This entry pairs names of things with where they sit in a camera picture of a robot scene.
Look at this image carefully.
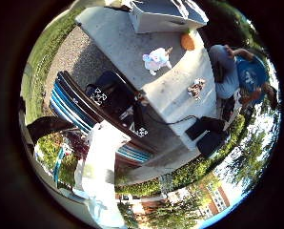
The black cable on table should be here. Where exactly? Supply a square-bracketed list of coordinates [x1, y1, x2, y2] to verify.
[146, 109, 198, 126]

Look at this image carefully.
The person in blue shirt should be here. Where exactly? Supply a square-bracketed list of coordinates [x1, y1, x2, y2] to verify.
[208, 43, 279, 122]

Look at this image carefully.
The brick building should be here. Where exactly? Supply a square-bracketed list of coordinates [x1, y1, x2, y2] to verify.
[197, 182, 233, 220]

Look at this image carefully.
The black bag with white print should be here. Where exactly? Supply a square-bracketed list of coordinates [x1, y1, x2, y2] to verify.
[84, 70, 150, 138]

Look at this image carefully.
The black box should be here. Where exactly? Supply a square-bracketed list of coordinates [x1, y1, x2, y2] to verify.
[184, 115, 231, 159]

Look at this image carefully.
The grey rectangular container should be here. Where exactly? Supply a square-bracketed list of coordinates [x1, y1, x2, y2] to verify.
[128, 0, 210, 34]

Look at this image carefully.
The pastel unicorn plush toy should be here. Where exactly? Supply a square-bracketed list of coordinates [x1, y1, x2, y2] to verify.
[142, 46, 173, 76]

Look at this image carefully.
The brown spotted leopard plush toy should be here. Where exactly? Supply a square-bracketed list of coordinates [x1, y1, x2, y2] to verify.
[187, 77, 207, 101]

